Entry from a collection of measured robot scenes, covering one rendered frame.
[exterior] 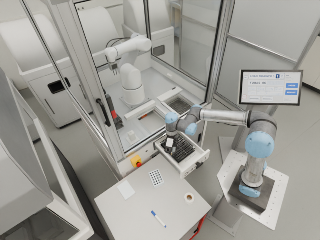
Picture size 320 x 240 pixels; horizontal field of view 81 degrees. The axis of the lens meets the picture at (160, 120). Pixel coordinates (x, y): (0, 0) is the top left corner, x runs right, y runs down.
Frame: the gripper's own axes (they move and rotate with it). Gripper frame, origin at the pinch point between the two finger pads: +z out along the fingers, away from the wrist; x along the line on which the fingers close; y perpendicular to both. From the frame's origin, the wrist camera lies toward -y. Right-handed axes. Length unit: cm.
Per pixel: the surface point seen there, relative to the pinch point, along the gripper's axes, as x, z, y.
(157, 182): 6.6, 19.2, -16.4
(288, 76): -84, -16, 89
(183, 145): -5.9, 12.5, 16.8
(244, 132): -66, 55, 81
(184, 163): -10.0, 15.5, 1.9
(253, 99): -59, 0, 71
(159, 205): 1.6, 23.0, -31.0
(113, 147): 35.2, -14.8, -15.0
